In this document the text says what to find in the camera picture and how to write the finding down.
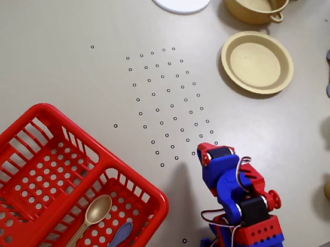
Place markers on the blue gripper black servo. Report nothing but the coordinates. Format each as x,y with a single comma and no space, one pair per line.
218,153

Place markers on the tan plastic plate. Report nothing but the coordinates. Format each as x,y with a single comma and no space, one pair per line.
254,64

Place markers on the blue and red robot arm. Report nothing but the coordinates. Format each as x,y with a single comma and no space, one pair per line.
251,209

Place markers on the red plastic dish rack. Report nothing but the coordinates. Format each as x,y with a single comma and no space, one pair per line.
157,195

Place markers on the gold plastic spoon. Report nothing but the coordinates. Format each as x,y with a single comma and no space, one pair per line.
98,210

